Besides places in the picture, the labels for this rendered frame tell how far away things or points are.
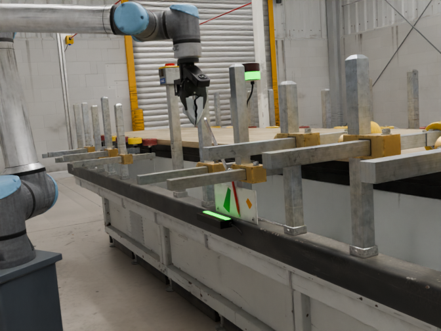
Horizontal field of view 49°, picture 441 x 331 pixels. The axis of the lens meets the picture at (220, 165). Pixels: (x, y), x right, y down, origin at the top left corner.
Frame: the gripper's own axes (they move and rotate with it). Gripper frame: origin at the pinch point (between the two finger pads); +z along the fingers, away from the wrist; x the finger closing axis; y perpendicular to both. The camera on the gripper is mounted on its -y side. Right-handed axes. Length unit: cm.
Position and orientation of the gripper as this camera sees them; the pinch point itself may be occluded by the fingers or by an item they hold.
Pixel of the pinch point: (195, 121)
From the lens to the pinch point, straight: 158.9
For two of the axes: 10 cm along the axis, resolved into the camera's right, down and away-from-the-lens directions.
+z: 0.7, 9.9, 1.2
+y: -4.8, -0.7, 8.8
